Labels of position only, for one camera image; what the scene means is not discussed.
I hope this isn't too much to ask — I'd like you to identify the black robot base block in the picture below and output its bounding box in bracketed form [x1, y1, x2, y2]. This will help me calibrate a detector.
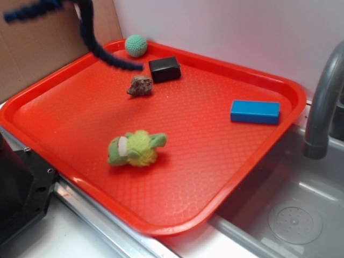
[1, 136, 58, 248]

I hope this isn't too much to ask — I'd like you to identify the green crocheted ball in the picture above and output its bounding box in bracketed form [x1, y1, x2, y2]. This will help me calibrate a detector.
[125, 34, 148, 58]

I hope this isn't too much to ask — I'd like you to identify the grey plastic faucet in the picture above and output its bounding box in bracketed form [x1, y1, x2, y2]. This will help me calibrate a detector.
[303, 42, 343, 160]

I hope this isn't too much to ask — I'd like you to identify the dark blue braided rope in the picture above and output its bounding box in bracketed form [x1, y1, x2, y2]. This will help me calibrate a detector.
[3, 0, 145, 72]

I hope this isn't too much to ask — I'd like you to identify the green plush toy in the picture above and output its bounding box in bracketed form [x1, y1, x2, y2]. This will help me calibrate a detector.
[107, 130, 167, 167]

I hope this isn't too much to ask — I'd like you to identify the red plastic tray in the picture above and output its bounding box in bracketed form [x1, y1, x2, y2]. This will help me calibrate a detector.
[1, 42, 306, 237]

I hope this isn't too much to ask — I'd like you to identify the brown cardboard panel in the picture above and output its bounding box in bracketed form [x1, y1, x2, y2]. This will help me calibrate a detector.
[0, 0, 124, 104]

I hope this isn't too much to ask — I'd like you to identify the blue rectangular block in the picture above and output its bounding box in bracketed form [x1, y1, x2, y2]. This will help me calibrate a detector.
[230, 100, 280, 124]

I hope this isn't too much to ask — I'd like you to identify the silver metal rail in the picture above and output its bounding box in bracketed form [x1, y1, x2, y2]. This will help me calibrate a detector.
[0, 126, 181, 258]

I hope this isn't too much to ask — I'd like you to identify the grey plastic sink basin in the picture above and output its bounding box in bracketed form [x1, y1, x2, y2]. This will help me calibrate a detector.
[161, 126, 344, 258]

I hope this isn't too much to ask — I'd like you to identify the brown rough rock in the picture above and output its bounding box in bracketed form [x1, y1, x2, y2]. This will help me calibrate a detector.
[127, 75, 153, 97]

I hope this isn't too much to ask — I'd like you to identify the black rectangular block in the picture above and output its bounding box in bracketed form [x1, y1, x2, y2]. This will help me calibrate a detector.
[148, 56, 181, 83]

